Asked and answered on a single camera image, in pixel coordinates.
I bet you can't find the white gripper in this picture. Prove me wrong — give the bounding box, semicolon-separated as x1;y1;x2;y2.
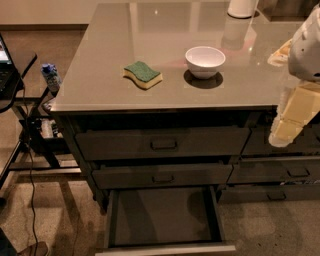
267;5;320;143

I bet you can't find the green and yellow sponge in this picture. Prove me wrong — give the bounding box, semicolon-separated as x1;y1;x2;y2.
123;61;163;90

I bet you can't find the grey top right drawer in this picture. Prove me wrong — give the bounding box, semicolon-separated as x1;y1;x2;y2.
242;124;320;156

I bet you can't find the grey middle right drawer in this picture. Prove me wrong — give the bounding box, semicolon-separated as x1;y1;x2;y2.
228;157;320;184

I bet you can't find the grey bottom right drawer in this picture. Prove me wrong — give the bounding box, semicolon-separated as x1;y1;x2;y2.
219;184;320;203

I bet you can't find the grey open bottom drawer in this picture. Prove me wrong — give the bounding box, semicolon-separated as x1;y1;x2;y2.
95;186;236;256

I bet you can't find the grey top left drawer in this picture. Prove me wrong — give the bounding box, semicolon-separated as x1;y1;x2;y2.
75;127;249;161

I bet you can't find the grey middle left drawer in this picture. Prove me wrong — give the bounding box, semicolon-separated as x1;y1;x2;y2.
92;163;233;189

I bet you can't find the white bowl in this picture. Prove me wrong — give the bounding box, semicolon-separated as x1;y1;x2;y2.
185;46;226;79

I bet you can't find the white cylindrical container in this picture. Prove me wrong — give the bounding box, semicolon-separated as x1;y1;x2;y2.
227;0;258;19

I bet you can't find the plastic water bottle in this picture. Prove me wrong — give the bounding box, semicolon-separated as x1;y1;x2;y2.
41;63;62;94

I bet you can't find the black side cart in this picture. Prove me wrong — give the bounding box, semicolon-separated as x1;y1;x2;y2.
0;51;78;188

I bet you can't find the black laptop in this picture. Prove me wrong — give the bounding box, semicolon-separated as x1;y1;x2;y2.
0;34;20;100

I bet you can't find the black cable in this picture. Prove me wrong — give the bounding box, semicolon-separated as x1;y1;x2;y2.
19;76;40;249

